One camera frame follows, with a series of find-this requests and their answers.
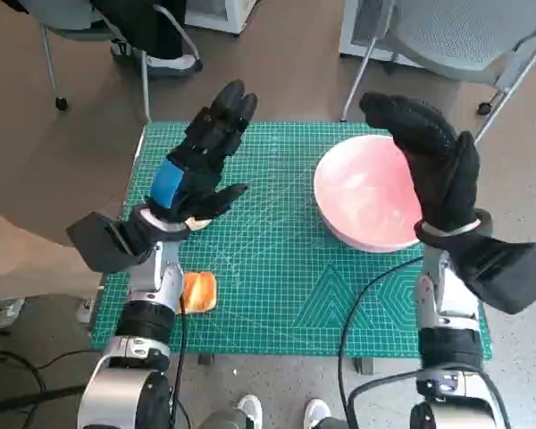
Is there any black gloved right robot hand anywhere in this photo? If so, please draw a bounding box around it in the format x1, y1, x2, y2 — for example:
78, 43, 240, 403
359, 92, 482, 233

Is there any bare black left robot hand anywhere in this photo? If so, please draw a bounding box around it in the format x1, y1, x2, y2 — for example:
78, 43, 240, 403
147, 79, 259, 224

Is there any pink bowl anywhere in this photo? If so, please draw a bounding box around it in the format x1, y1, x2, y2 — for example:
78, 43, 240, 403
313, 135, 425, 254

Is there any rectangular toy bread loaf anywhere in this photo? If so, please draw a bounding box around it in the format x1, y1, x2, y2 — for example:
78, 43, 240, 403
178, 270, 219, 315

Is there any green cutting mat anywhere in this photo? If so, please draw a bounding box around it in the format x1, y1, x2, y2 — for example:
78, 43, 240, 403
90, 121, 494, 361

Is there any grey mesh-back chair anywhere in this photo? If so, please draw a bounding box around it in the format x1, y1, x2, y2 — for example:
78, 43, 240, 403
339, 0, 536, 144

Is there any white appliance with grille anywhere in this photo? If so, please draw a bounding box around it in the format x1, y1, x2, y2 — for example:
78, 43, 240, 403
339, 0, 425, 68

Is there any white shoe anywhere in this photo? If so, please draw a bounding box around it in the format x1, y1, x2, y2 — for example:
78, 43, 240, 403
303, 397, 332, 429
236, 393, 264, 429

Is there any black floor bar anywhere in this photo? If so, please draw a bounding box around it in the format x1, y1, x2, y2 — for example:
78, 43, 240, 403
0, 384, 88, 415

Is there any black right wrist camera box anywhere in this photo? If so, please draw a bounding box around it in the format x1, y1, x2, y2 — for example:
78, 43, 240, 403
446, 236, 536, 315

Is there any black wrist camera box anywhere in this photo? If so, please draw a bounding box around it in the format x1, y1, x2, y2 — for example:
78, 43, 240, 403
65, 213, 155, 273
446, 236, 536, 315

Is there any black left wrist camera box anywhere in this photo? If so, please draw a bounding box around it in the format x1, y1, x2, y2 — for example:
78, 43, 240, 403
65, 213, 155, 273

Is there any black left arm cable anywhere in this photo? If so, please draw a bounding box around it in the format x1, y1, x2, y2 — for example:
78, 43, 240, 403
172, 303, 193, 429

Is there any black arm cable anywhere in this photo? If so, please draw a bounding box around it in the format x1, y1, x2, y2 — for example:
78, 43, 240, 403
338, 255, 508, 429
172, 303, 193, 429

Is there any grey chair with metal frame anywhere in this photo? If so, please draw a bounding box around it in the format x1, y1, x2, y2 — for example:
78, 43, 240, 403
38, 0, 205, 124

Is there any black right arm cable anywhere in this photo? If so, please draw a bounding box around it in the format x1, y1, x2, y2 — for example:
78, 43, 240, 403
338, 255, 508, 429

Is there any black floor cable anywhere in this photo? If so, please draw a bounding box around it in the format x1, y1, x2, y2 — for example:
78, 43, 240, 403
0, 348, 104, 394

